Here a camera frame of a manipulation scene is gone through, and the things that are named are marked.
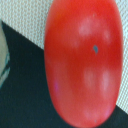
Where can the beige woven placemat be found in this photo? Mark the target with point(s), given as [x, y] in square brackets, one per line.
[28, 17]

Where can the red toy tomato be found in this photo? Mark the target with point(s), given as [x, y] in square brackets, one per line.
[83, 53]

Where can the pale green gripper finger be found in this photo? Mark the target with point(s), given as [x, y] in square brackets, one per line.
[4, 57]

